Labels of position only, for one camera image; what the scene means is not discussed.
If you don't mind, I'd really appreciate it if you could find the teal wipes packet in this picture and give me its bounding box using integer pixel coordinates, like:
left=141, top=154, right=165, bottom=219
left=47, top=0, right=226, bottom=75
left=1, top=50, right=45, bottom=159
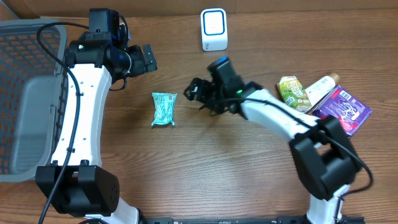
left=151, top=92, right=178, bottom=126

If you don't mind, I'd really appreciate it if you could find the green tea carton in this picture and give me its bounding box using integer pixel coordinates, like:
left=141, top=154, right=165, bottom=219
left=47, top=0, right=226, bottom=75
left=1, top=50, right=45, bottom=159
left=277, top=76, right=312, bottom=113

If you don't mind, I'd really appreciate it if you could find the white tube gold cap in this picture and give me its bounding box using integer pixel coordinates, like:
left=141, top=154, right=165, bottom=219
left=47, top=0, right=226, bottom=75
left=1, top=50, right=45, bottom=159
left=305, top=73, right=340, bottom=107

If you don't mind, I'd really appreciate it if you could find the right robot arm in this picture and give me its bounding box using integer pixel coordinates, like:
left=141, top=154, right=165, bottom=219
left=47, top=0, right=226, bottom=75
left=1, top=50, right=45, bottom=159
left=183, top=57, right=364, bottom=223

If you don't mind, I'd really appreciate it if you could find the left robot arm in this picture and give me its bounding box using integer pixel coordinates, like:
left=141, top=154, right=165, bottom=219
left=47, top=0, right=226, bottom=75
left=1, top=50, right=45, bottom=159
left=35, top=9, right=157, bottom=223

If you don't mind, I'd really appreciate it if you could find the grey plastic basket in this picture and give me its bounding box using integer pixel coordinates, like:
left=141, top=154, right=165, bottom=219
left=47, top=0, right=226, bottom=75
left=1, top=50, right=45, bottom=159
left=1, top=19, right=68, bottom=182

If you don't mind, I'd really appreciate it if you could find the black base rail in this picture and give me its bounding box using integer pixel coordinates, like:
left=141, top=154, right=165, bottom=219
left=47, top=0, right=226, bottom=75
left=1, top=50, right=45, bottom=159
left=136, top=216, right=366, bottom=224

